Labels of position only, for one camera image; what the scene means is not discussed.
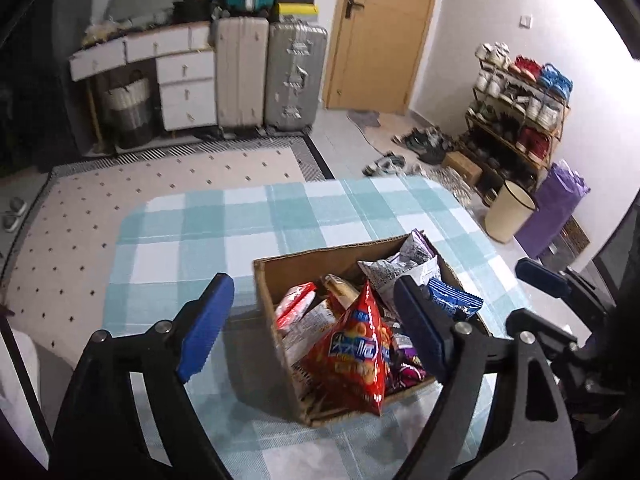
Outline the red white snack packet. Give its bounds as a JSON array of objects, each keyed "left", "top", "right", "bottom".
[{"left": 274, "top": 282, "right": 318, "bottom": 336}]

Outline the cream dotted rug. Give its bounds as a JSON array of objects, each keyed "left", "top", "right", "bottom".
[{"left": 0, "top": 135, "right": 336, "bottom": 356}]

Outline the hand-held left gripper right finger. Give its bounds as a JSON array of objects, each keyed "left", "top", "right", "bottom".
[{"left": 392, "top": 275, "right": 576, "bottom": 480}]

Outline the brown cardboard box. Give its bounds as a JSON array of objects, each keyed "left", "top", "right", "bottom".
[{"left": 252, "top": 232, "right": 493, "bottom": 428}]

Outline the purple grape candy bag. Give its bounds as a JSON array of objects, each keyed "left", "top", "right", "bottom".
[{"left": 387, "top": 332, "right": 428, "bottom": 391}]

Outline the wooden shoe rack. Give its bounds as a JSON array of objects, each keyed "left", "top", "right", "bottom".
[{"left": 465, "top": 55, "right": 571, "bottom": 201}]

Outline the cream trash bin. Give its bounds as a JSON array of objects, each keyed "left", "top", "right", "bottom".
[{"left": 485, "top": 180, "right": 537, "bottom": 245}]

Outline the woven laundry basket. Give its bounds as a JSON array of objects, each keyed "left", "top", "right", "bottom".
[{"left": 102, "top": 71, "right": 153, "bottom": 148}]

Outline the black wardrobe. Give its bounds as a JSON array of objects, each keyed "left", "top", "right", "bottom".
[{"left": 0, "top": 0, "right": 56, "bottom": 176}]

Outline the wooden door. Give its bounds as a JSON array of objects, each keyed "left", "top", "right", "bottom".
[{"left": 322, "top": 0, "right": 443, "bottom": 115}]

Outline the pale plastic bag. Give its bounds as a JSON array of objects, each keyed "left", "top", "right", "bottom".
[{"left": 82, "top": 20, "right": 123, "bottom": 43}]

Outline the small brown cardboard carton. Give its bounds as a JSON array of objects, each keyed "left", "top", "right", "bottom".
[{"left": 442, "top": 151, "right": 483, "bottom": 186}]

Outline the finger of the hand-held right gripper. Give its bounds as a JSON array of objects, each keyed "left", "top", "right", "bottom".
[
  {"left": 515, "top": 257, "right": 616, "bottom": 311},
  {"left": 507, "top": 308, "right": 583, "bottom": 361}
]

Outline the grey doormat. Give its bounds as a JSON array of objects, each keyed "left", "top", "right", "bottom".
[{"left": 347, "top": 110, "right": 381, "bottom": 130}]

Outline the silver purple candy bag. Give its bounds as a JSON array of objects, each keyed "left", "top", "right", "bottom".
[{"left": 357, "top": 230, "right": 443, "bottom": 306}]

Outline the brown patterned panel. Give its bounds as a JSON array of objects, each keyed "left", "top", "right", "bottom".
[{"left": 545, "top": 215, "right": 591, "bottom": 266}]

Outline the white drawer desk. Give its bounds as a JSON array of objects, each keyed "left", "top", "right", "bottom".
[{"left": 69, "top": 22, "right": 218, "bottom": 133}]

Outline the black storage case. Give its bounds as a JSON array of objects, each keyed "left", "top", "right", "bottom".
[{"left": 172, "top": 1, "right": 216, "bottom": 23}]

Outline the beige suitcase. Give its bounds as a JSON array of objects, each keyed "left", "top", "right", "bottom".
[{"left": 212, "top": 16, "right": 271, "bottom": 131}]

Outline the dark grey refrigerator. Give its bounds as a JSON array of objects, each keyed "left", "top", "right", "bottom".
[{"left": 47, "top": 0, "right": 96, "bottom": 156}]

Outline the red orange chip bag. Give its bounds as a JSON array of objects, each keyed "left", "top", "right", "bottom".
[{"left": 300, "top": 280, "right": 396, "bottom": 416}]

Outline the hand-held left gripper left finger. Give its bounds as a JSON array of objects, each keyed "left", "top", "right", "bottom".
[{"left": 50, "top": 272, "right": 236, "bottom": 480}]

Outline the scattered pile of shoes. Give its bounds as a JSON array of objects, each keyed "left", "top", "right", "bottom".
[{"left": 362, "top": 127, "right": 456, "bottom": 177}]

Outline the purple plastic bag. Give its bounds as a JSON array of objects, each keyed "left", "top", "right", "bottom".
[{"left": 515, "top": 160, "right": 591, "bottom": 260}]

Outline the blue cookie packet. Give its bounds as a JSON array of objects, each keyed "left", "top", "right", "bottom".
[{"left": 427, "top": 279, "right": 485, "bottom": 322}]

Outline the silver suitcase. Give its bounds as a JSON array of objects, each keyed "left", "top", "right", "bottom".
[{"left": 264, "top": 20, "right": 328, "bottom": 133}]

